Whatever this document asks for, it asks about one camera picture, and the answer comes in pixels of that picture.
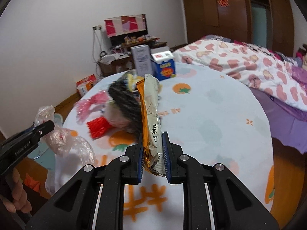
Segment pink cloth covered tv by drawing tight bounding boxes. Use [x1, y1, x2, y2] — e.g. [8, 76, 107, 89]
[105, 14, 148, 46]

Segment tall white milk carton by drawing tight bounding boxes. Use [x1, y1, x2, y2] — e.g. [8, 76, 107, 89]
[131, 45, 154, 77]

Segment blue orange juice carton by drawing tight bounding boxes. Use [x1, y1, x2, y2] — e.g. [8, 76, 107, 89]
[151, 50, 176, 81]

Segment white wall socket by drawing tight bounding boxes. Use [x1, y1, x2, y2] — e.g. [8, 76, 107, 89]
[93, 24, 102, 31]

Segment brown wooden wardrobe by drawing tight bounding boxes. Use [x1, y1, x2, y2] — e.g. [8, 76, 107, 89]
[183, 0, 294, 56]

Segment orange white paper bag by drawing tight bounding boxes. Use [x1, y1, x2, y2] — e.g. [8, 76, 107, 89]
[76, 74, 97, 97]

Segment red mesh net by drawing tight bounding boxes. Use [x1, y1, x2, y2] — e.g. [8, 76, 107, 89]
[86, 116, 113, 139]

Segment red paper wardrobe decoration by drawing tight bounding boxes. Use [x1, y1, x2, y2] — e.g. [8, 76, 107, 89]
[217, 0, 229, 7]

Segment light blue trash bin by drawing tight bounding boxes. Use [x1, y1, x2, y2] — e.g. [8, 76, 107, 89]
[27, 113, 63, 170]

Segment clear plastic bag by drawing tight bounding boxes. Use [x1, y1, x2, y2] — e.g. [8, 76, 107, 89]
[34, 105, 96, 165]

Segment pink plastic wrapper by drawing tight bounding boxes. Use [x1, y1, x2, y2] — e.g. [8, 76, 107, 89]
[74, 90, 110, 124]

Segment person's left hand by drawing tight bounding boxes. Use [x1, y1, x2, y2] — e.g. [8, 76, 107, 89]
[1, 168, 32, 213]

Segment orange white snack wrapper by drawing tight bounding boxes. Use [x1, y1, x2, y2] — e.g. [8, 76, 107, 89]
[136, 74, 165, 177]

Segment purple bed sheet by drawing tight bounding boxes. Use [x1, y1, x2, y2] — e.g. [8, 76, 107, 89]
[242, 64, 306, 154]

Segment hanging charger cables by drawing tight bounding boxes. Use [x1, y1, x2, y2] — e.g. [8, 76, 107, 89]
[92, 29, 108, 77]

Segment wooden tv cabinet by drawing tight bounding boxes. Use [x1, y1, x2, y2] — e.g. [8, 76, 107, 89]
[96, 38, 167, 77]

